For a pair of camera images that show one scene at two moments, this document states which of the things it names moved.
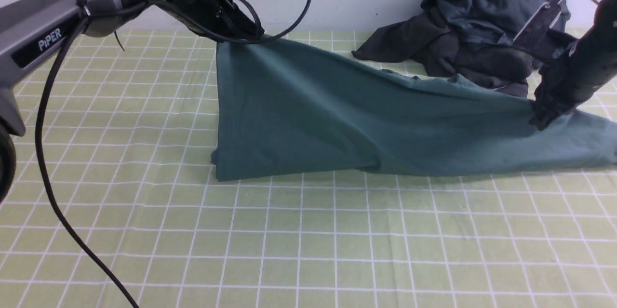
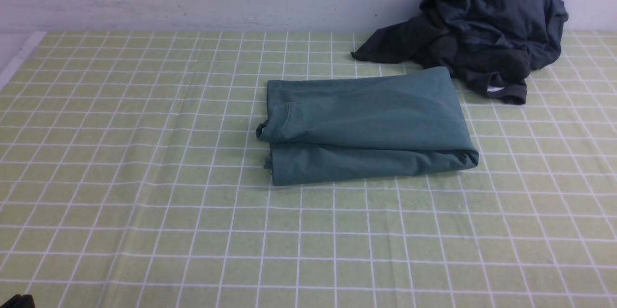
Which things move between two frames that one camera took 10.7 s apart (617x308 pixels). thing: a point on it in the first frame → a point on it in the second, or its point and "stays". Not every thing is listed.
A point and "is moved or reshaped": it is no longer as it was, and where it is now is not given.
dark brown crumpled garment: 422,39 stays
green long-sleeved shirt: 280,111 is moved or reshaped
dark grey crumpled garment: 498,1 stays
